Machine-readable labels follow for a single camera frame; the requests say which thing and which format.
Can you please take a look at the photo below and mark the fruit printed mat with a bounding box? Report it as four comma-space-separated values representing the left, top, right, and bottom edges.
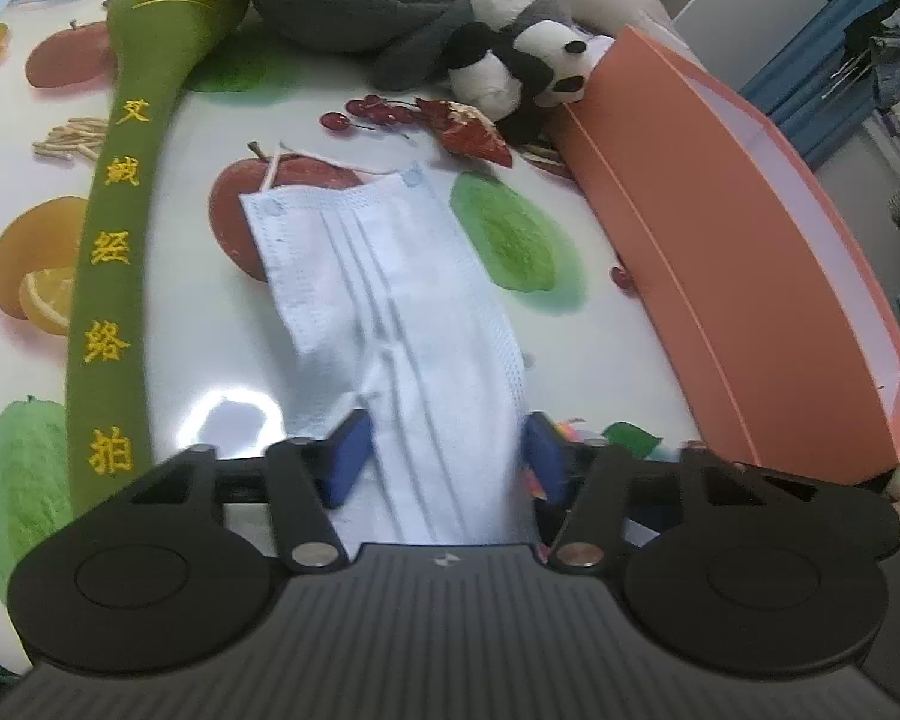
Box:
0, 0, 710, 680

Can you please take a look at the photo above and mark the panda plush toy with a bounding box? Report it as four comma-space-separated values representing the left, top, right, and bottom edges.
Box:
448, 19, 608, 145

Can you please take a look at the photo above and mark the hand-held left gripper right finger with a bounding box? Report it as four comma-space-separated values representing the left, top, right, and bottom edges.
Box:
521, 412, 818, 572

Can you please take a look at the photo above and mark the light blue face mask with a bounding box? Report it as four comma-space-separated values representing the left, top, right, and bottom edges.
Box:
238, 141, 530, 545

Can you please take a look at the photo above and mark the green embroidered massage stick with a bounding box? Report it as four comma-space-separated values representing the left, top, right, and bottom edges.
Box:
64, 0, 252, 518

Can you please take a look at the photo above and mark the orange cardboard box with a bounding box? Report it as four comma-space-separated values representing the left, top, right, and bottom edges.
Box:
551, 24, 900, 485

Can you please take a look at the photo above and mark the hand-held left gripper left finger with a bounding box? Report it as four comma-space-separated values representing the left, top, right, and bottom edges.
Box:
127, 409, 376, 572

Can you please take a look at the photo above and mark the blue curtain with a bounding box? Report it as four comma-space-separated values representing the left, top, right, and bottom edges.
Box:
742, 0, 900, 166

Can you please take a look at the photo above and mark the red foil packet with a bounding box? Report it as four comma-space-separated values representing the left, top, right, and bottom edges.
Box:
416, 97, 515, 170

